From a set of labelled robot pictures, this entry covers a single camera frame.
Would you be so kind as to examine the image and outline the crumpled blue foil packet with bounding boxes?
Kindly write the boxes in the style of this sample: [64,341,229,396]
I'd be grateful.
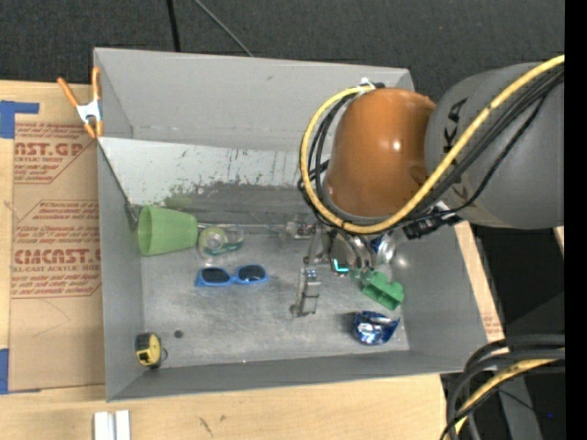
[351,310,402,347]

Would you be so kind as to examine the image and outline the black cylinder on white bracket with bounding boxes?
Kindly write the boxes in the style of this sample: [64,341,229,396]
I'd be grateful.
[402,201,461,241]

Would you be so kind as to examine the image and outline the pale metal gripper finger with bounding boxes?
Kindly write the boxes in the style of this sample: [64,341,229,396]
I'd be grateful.
[276,216,322,242]
[289,267,323,319]

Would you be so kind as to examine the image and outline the blue sunglasses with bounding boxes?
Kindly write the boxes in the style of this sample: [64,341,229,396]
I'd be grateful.
[194,264,271,289]

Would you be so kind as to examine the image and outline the clear tape dispenser green core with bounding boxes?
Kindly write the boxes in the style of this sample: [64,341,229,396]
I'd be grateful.
[196,224,245,259]

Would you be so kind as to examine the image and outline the grey metal bin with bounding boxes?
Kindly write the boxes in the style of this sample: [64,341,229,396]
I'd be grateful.
[93,47,490,403]

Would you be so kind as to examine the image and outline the brown cardboard board red print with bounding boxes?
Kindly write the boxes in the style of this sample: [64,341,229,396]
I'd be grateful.
[0,79,507,396]

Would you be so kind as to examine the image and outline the yellow and black tape measure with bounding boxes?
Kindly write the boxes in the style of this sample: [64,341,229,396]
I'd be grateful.
[133,331,169,369]

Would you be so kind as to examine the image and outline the green plastic cup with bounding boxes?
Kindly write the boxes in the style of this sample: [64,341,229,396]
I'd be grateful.
[137,204,200,258]

